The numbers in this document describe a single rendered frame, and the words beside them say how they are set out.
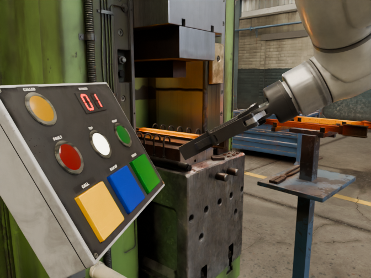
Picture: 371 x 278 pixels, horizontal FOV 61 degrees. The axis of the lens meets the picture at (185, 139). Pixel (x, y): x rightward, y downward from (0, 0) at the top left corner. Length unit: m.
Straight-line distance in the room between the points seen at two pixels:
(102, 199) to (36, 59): 0.70
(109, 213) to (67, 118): 0.18
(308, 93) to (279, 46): 8.99
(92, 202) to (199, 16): 0.76
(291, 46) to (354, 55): 8.83
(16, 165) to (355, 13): 0.50
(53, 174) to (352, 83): 0.49
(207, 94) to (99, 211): 0.96
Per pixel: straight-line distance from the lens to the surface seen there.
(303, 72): 0.60
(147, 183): 0.67
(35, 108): 0.52
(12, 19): 1.27
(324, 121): 1.64
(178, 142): 1.10
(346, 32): 0.54
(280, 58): 9.52
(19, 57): 1.24
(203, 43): 1.12
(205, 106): 1.38
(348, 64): 0.57
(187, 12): 1.06
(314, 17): 0.52
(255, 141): 4.96
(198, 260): 1.17
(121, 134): 0.68
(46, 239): 0.50
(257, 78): 9.85
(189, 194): 1.02
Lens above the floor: 1.21
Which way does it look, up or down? 11 degrees down
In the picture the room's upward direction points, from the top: straight up
